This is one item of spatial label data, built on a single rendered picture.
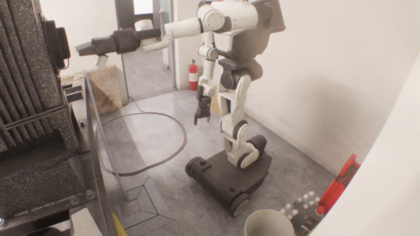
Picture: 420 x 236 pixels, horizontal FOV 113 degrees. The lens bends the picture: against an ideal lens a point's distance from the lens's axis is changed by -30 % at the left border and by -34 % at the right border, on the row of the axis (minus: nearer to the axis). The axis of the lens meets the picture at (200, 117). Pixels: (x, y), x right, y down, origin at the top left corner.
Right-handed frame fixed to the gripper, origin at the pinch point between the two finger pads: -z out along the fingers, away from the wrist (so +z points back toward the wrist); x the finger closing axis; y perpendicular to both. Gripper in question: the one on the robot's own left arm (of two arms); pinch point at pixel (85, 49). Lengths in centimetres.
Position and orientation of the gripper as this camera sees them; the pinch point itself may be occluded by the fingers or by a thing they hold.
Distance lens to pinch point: 72.5
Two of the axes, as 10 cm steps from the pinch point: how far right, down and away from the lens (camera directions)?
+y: 0.0, 8.5, 5.3
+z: 7.8, -3.3, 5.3
